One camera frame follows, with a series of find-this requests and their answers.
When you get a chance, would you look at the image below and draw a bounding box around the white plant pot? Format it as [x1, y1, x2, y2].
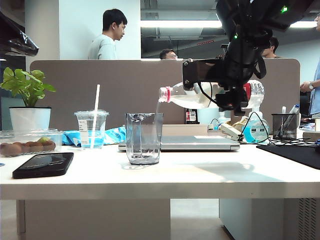
[9, 106, 52, 133]

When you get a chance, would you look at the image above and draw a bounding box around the black mesh pen holder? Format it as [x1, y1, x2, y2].
[271, 113, 300, 141]

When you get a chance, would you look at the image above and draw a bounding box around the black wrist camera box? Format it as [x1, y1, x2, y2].
[182, 59, 221, 91]

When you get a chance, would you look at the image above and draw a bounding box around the man in dark shirt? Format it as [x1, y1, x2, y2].
[261, 36, 285, 59]

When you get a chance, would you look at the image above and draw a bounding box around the clear lidded plastic cup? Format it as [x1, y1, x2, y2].
[73, 110, 110, 150]

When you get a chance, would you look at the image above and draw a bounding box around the silver laptop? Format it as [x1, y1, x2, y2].
[118, 135, 241, 153]

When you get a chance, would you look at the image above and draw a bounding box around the blue white marker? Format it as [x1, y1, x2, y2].
[288, 104, 301, 116]

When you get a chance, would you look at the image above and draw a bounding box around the black mouse mat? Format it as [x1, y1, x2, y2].
[256, 144, 320, 171]

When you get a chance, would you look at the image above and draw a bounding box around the clear faceted glass mug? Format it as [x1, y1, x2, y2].
[125, 113, 164, 166]

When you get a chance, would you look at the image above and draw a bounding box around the seated man with glasses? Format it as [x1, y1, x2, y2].
[159, 48, 178, 60]

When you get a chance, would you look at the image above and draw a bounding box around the white pen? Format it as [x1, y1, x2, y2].
[280, 106, 287, 131]

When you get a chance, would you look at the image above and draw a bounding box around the beige flat box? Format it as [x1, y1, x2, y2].
[161, 124, 210, 137]

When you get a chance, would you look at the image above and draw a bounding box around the beige desk cabinet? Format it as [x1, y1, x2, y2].
[16, 199, 172, 235]

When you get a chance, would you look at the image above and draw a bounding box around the man in grey t-shirt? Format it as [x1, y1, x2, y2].
[87, 8, 128, 60]

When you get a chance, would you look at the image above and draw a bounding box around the blue hand sanitizer pump bottle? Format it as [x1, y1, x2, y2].
[241, 107, 270, 145]

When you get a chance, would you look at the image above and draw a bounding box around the brown desk partition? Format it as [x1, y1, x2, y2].
[29, 58, 301, 132]

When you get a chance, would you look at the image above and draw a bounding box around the red label mineral water bottle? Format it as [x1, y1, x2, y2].
[158, 79, 266, 111]

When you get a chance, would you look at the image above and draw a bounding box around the white drinking straw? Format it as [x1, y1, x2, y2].
[89, 84, 101, 150]

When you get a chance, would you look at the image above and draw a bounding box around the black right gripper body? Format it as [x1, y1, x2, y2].
[207, 53, 256, 92]

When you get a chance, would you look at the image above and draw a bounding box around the white power adapter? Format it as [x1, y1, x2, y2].
[207, 117, 227, 131]

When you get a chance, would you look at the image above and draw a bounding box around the clear plastic fruit container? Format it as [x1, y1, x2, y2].
[0, 128, 65, 158]

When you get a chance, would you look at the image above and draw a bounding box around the white vented cabinet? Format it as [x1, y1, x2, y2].
[219, 198, 320, 240]

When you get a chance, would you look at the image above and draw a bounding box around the blue white patterned cloth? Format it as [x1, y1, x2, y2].
[61, 126, 126, 147]

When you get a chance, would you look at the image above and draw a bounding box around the black smartphone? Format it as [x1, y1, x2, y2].
[12, 152, 75, 180]

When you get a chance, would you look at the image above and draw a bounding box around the man in blue shirt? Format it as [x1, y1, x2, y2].
[299, 14, 320, 118]

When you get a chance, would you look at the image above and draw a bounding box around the white ceiling light strip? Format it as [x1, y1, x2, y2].
[140, 20, 318, 29]

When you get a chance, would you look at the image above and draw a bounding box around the brown kiwi fruit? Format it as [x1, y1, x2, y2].
[13, 141, 31, 154]
[0, 142, 23, 157]
[25, 141, 46, 153]
[41, 140, 57, 152]

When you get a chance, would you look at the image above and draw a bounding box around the black cable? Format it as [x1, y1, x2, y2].
[237, 111, 320, 149]

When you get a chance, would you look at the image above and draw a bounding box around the green leafy plant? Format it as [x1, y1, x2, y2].
[0, 67, 57, 109]

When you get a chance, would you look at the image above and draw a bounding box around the yellow snack wrapper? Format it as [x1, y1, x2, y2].
[231, 115, 250, 126]

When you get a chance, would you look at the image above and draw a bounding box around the beige stapler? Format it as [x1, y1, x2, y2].
[219, 122, 245, 143]

